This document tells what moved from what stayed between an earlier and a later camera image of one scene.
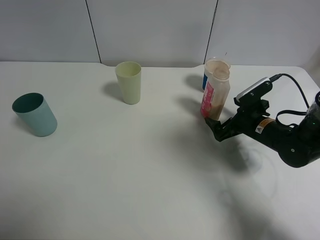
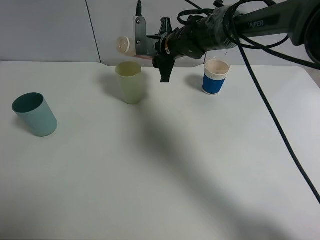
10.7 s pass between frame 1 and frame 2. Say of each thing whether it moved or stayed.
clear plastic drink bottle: moved
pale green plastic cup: stayed
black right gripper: moved
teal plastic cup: stayed
